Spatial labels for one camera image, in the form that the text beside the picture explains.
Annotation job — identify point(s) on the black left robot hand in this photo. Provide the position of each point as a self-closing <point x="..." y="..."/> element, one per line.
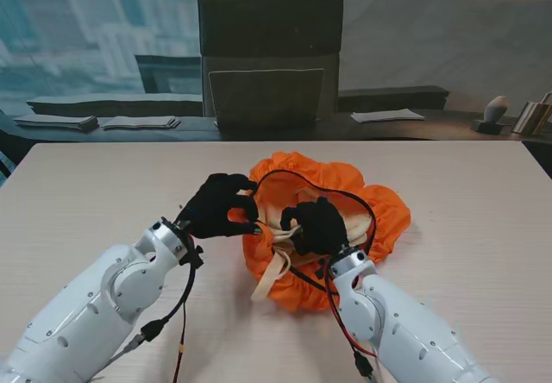
<point x="211" y="210"/>

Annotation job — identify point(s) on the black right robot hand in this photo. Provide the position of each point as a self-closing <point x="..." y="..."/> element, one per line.
<point x="321" y="227"/>

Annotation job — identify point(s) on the cream fabric backpack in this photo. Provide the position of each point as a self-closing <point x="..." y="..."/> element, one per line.
<point x="276" y="245"/>

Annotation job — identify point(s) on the orange rain cover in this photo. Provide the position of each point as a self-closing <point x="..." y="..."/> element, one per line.
<point x="345" y="180"/>

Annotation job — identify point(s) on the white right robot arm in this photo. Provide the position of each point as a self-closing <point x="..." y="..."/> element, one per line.
<point x="397" y="327"/>

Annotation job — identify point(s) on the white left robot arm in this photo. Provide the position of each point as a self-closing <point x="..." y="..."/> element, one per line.
<point x="86" y="314"/>

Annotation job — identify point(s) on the thin grey paper stack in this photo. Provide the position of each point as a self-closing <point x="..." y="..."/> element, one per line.
<point x="142" y="123"/>

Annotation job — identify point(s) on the white paper sheets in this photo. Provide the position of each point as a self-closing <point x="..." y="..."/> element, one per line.
<point x="388" y="115"/>

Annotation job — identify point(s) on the dark background desk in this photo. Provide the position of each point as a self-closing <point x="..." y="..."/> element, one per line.
<point x="431" y="130"/>

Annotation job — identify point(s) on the thick grey paper stack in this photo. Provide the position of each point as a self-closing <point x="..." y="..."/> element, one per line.
<point x="56" y="122"/>

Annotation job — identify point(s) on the dark office chair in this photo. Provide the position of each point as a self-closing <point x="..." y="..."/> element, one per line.
<point x="267" y="33"/>

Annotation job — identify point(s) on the grey vase on base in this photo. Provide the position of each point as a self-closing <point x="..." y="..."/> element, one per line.
<point x="495" y="111"/>

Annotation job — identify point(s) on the copper coloured books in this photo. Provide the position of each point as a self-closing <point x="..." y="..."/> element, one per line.
<point x="535" y="117"/>

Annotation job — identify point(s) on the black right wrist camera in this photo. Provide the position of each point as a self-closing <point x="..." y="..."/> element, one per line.
<point x="322" y="268"/>

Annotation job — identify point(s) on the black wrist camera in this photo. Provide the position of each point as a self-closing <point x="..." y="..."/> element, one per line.
<point x="196" y="258"/>
<point x="322" y="268"/>

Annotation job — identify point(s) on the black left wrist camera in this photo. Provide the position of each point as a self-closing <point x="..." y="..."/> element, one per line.
<point x="196" y="258"/>

